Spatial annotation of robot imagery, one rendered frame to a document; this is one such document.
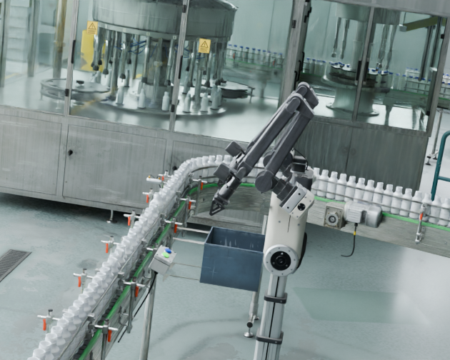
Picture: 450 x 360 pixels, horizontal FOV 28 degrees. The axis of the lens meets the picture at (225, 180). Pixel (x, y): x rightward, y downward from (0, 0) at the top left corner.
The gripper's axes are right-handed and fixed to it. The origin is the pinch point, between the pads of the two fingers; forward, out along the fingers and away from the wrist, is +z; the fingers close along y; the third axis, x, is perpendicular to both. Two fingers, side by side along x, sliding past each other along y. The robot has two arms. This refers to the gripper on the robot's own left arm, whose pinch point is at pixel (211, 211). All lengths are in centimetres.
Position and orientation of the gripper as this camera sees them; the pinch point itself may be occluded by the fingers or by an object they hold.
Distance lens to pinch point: 403.7
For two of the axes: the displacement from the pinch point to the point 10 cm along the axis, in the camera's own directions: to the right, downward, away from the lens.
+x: 8.1, 5.8, 0.9
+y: -0.7, 2.6, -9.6
